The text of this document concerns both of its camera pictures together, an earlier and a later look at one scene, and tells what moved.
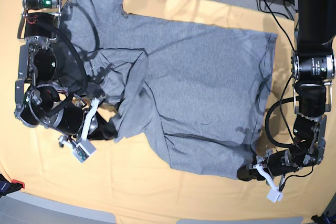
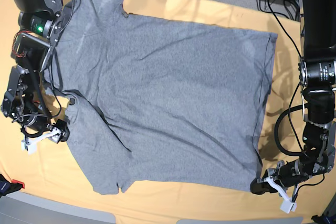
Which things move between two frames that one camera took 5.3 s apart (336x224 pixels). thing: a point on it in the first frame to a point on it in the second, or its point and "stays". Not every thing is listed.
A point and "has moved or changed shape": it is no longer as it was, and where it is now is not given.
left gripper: [72, 118] to [35, 126]
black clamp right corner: [323, 219] stays
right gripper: [277, 163] to [292, 173]
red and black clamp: [6, 187] stays
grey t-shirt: [201, 92] has moved or changed shape
